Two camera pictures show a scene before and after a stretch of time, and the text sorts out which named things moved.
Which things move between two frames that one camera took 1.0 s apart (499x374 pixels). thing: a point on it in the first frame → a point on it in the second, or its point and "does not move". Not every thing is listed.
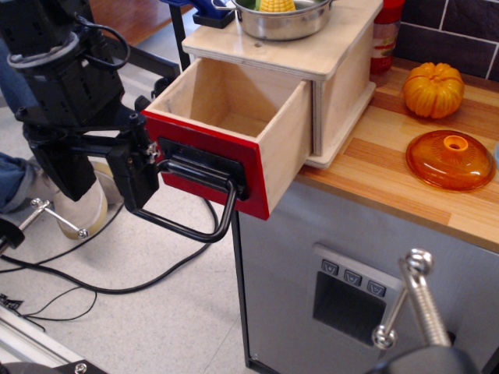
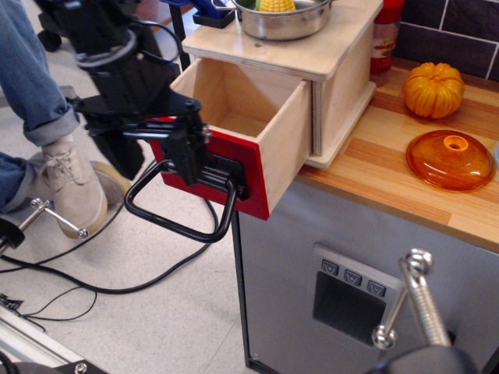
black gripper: x=62 y=149 → x=135 y=113
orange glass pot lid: x=451 y=160 does not move
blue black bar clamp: x=204 y=13 does not move
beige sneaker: x=76 y=219 does not move
